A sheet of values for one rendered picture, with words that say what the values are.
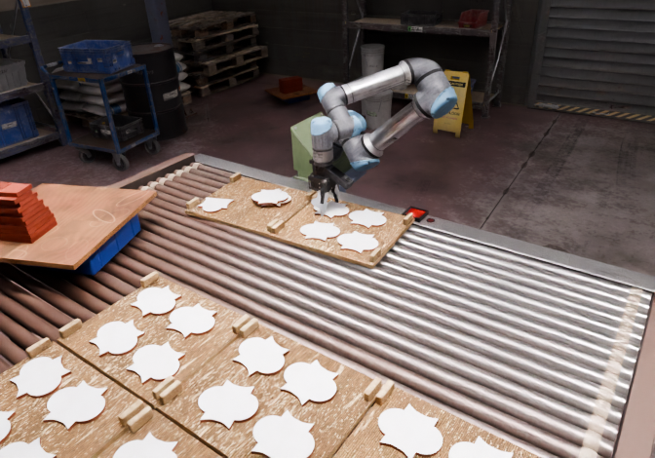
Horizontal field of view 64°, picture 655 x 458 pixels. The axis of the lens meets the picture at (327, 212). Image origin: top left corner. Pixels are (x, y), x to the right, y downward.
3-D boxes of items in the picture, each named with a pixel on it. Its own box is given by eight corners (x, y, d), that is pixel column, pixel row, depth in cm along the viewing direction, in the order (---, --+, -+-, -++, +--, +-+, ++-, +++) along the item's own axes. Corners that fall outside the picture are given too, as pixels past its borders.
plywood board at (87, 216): (44, 187, 210) (42, 182, 209) (157, 195, 200) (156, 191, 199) (-62, 255, 168) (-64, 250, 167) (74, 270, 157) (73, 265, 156)
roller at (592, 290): (189, 171, 254) (186, 163, 251) (646, 311, 153) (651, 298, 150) (181, 176, 250) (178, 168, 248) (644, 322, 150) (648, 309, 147)
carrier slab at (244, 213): (240, 179, 234) (240, 175, 233) (319, 198, 215) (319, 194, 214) (184, 213, 207) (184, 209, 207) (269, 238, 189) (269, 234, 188)
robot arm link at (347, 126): (353, 102, 193) (327, 108, 189) (366, 128, 191) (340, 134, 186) (345, 114, 200) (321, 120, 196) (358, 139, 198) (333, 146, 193)
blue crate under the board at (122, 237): (71, 223, 204) (64, 200, 199) (143, 229, 198) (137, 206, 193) (14, 268, 178) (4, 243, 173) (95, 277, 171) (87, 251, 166)
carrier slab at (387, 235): (321, 198, 214) (321, 195, 213) (414, 221, 195) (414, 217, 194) (269, 238, 188) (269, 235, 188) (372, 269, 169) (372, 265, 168)
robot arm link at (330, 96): (433, 41, 200) (316, 83, 191) (446, 64, 198) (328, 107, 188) (425, 58, 211) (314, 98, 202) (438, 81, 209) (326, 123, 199)
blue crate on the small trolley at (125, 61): (91, 62, 490) (85, 39, 480) (136, 64, 477) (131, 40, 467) (62, 72, 459) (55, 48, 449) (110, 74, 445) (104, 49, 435)
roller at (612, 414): (108, 210, 222) (105, 201, 219) (619, 419, 121) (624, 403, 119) (97, 215, 218) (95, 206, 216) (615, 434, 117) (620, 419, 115)
